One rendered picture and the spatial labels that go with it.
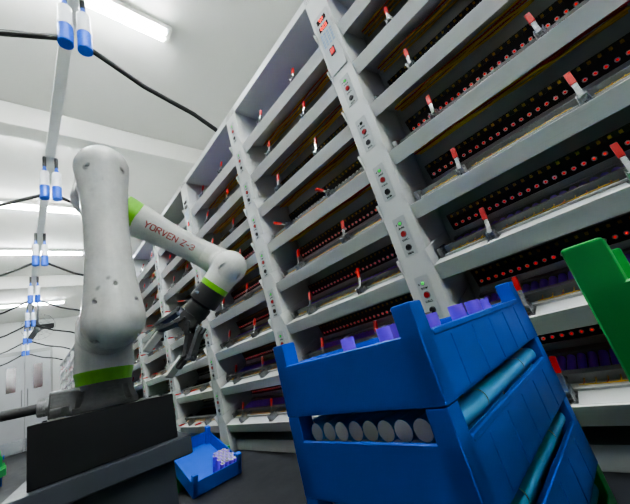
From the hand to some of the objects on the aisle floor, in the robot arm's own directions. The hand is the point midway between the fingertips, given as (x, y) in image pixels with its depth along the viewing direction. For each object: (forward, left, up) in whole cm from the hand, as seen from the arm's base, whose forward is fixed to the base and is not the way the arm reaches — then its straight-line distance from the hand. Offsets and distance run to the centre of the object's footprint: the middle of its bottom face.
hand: (158, 360), depth 93 cm
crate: (+20, +50, -42) cm, 68 cm away
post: (+74, -52, -42) cm, 100 cm away
